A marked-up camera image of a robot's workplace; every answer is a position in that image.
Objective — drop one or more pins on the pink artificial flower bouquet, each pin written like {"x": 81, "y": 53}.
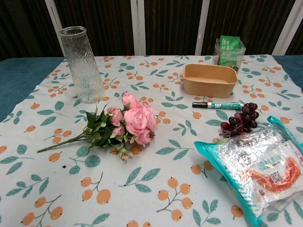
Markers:
{"x": 137, "y": 118}

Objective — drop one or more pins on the clear textured glass vase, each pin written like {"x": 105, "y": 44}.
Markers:
{"x": 81, "y": 68}

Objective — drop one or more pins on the brown kraft paper box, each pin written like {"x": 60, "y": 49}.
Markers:
{"x": 209, "y": 88}

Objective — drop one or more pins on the fruit and leaf print tablecloth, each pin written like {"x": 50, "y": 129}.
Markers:
{"x": 151, "y": 179}

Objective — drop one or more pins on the green and black marker pen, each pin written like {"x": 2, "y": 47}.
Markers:
{"x": 220, "y": 105}

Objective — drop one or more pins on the dark purple artificial grapes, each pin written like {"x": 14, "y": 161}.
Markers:
{"x": 243, "y": 120}

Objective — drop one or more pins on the green tea packet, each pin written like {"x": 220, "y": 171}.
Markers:
{"x": 228, "y": 53}

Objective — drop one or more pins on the clear acrylic square container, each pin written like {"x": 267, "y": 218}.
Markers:
{"x": 239, "y": 53}

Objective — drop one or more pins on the teal and clear snack bag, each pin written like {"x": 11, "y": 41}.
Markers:
{"x": 265, "y": 170}

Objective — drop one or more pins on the teal blue table cover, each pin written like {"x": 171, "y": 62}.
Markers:
{"x": 19, "y": 78}

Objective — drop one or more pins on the white vertical post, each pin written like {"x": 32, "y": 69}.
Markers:
{"x": 203, "y": 28}
{"x": 55, "y": 16}
{"x": 282, "y": 35}
{"x": 138, "y": 28}

